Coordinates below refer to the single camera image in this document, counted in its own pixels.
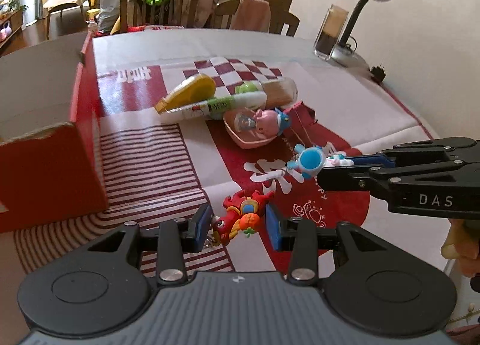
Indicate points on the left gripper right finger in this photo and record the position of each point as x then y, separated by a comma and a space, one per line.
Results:
298, 236

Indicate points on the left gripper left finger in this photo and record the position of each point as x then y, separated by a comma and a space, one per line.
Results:
176, 238

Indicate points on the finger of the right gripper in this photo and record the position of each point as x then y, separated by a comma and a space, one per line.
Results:
358, 160
345, 178

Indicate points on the blue white figurine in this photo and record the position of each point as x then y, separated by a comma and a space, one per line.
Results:
310, 161

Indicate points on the red dragon keychain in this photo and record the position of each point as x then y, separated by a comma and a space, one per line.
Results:
243, 215

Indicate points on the pink pig toy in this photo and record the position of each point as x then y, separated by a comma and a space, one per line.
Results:
262, 124

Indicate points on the green lid toothpick jar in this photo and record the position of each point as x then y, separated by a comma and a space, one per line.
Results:
281, 92

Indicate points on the white green glue pen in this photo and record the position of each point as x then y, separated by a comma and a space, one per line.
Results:
216, 106

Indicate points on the red cardboard box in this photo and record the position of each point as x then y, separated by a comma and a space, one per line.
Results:
51, 163

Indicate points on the yellow correction tape dispenser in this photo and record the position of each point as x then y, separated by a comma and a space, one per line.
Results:
199, 87

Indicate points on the person right hand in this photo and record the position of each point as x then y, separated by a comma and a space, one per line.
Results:
462, 245

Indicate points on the black power plug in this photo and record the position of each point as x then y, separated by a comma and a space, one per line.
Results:
377, 74

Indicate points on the red white printed mat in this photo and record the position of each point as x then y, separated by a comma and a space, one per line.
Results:
154, 173

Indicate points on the glass jar dark contents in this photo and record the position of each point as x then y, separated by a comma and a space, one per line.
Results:
329, 32

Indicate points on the pink towel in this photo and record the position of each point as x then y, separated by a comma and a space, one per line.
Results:
252, 15

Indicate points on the wooden chair with towel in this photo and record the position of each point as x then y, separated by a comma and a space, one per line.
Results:
222, 16

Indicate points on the red printed cushion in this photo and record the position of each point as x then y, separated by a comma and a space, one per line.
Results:
144, 28

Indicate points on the wooden chair with cushion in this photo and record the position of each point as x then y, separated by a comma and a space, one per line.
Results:
135, 13

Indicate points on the white plastic bag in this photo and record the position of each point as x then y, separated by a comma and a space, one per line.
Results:
108, 15

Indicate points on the wooden coffee table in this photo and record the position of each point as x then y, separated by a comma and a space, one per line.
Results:
60, 5

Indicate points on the wooden tv console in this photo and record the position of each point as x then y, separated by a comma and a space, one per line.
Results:
11, 23

